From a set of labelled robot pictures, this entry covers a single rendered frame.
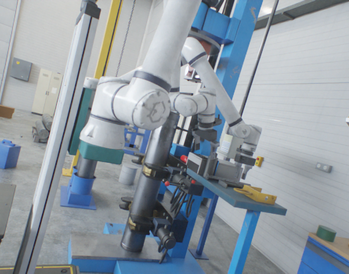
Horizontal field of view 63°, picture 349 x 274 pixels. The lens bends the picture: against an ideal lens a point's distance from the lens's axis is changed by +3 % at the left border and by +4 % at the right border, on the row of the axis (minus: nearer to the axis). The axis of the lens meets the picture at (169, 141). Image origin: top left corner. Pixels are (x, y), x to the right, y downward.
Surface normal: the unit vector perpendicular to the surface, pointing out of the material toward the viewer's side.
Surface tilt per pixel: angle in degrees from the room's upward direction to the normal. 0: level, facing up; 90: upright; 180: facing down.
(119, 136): 68
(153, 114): 96
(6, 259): 0
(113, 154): 90
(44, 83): 90
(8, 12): 90
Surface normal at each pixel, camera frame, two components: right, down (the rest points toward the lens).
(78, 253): 0.27, -0.96
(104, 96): -0.62, -0.11
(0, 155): -0.16, 0.05
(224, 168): 0.35, 0.19
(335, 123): -0.90, -0.22
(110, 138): 0.53, -0.16
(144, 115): 0.56, 0.39
